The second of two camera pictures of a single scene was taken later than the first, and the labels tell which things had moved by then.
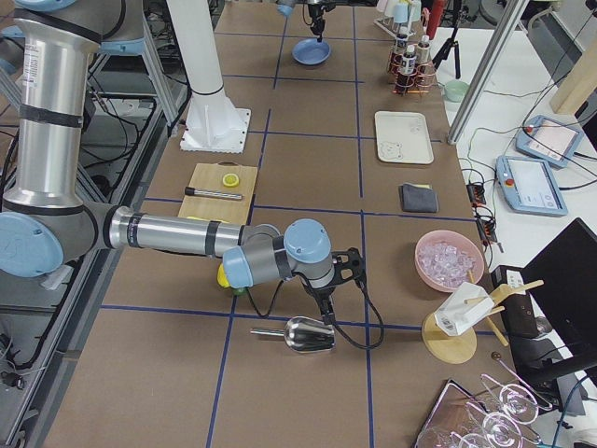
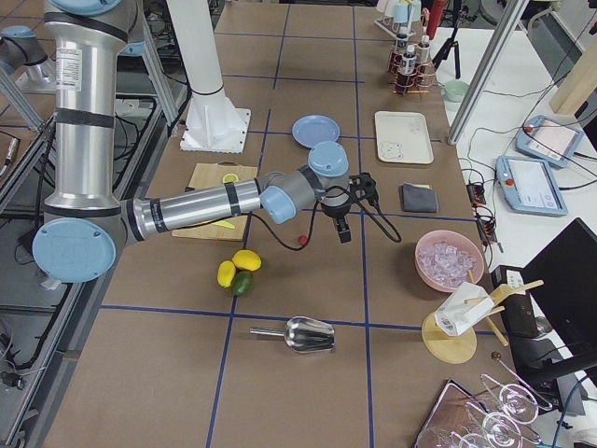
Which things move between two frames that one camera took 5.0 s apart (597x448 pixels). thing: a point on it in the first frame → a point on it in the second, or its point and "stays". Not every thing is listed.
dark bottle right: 423,56 stays
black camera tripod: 451,42 stays
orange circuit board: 476,194 stays
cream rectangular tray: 403,137 stays
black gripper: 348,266 → 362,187
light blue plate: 311,52 → 312,129
